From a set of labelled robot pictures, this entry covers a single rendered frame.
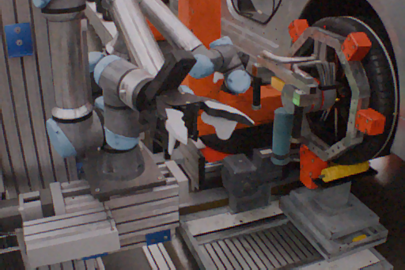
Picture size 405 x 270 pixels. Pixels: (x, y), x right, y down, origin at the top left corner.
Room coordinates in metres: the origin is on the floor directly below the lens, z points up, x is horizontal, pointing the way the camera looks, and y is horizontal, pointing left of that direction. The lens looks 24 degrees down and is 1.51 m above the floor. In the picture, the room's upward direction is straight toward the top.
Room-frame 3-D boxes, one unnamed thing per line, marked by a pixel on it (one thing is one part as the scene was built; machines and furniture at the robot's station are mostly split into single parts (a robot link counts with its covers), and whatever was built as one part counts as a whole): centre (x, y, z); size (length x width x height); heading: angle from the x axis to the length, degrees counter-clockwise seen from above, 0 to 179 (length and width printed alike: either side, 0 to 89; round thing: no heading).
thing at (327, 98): (1.69, -0.45, 0.85); 0.21 x 0.14 x 0.14; 111
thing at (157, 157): (2.05, 0.24, 0.44); 0.43 x 0.17 x 0.03; 21
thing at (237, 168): (1.97, -0.32, 0.26); 0.42 x 0.18 x 0.35; 111
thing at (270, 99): (2.18, -0.30, 0.69); 0.52 x 0.17 x 0.35; 111
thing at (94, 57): (1.61, 0.44, 0.98); 0.13 x 0.12 x 0.14; 147
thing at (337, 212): (1.77, -0.67, 0.32); 0.40 x 0.30 x 0.28; 21
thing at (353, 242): (1.77, -0.67, 0.13); 0.50 x 0.36 x 0.10; 21
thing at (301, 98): (1.48, -0.38, 0.93); 0.09 x 0.05 x 0.05; 111
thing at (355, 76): (1.71, -0.52, 0.85); 0.54 x 0.07 x 0.54; 21
